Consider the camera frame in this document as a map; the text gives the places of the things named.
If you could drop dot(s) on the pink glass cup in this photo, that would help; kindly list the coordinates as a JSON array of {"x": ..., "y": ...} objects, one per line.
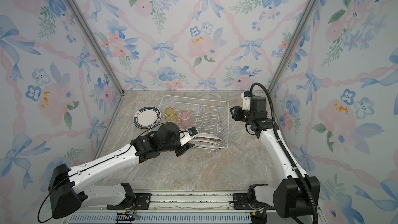
[{"x": 186, "y": 120}]

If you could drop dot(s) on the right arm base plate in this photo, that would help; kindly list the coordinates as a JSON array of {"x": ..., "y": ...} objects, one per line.
[{"x": 246, "y": 201}]

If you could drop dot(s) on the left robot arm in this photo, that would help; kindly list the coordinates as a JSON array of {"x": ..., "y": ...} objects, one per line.
[{"x": 70, "y": 188}]

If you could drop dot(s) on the aluminium corner post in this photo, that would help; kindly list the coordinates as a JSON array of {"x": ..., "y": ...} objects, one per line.
[
  {"x": 301, "y": 25},
  {"x": 90, "y": 37}
]

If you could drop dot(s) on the white plate green red rim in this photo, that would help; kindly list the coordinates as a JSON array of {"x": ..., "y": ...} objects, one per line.
[{"x": 144, "y": 117}]

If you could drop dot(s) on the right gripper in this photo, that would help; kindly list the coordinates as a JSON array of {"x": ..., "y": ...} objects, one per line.
[{"x": 236, "y": 115}]

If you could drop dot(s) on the white plate dark rim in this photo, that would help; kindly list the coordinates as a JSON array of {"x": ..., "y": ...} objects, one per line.
[{"x": 158, "y": 116}]

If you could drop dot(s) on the right aluminium corner post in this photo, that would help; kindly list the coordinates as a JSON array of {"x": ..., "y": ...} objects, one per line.
[{"x": 301, "y": 25}]

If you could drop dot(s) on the yellow glass cup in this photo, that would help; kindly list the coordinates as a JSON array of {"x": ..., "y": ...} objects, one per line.
[{"x": 170, "y": 115}]

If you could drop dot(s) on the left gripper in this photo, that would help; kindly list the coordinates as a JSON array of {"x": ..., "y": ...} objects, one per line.
[{"x": 184, "y": 148}]

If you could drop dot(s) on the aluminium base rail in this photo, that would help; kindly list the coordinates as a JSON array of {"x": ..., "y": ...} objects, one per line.
[{"x": 181, "y": 207}]

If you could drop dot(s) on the white wire dish rack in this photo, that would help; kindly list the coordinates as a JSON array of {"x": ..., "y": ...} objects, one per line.
[{"x": 208, "y": 116}]

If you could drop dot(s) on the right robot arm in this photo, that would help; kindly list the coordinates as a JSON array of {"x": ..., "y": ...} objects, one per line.
[{"x": 297, "y": 193}]

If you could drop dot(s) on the left aluminium corner post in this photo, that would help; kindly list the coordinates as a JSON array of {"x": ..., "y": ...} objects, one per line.
[{"x": 90, "y": 37}]

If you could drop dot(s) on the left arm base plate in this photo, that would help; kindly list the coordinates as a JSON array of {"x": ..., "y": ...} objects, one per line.
[{"x": 139, "y": 201}]

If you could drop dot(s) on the white plate front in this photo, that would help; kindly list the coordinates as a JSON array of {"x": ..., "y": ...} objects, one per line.
[{"x": 206, "y": 145}]

